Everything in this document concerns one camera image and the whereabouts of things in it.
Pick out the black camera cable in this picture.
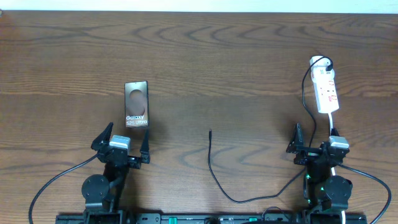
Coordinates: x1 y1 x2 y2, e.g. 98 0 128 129
28 152 100 224
337 163 392 224

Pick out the black charging cable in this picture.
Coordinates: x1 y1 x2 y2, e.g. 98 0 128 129
207 55 335 204

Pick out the black right camera cable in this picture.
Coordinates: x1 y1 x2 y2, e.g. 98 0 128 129
337 163 392 224

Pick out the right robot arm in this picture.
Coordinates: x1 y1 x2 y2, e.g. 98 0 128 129
286 124 353 223

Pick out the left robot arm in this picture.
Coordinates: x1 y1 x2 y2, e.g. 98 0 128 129
81 122 150 224

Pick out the white power strip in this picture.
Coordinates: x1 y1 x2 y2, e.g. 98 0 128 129
310 55 339 114

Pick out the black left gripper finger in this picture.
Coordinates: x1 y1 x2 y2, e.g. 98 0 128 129
140 129 150 164
91 122 113 151

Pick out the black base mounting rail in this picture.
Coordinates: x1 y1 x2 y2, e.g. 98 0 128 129
55 212 368 224

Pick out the white power strip cord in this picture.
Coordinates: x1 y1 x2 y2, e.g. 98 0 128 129
328 112 347 224

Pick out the Galaxy S25 Ultra smartphone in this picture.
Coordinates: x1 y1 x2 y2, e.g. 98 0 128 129
124 80 149 128

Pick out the black left camera cable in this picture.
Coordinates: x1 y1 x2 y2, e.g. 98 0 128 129
28 152 100 224

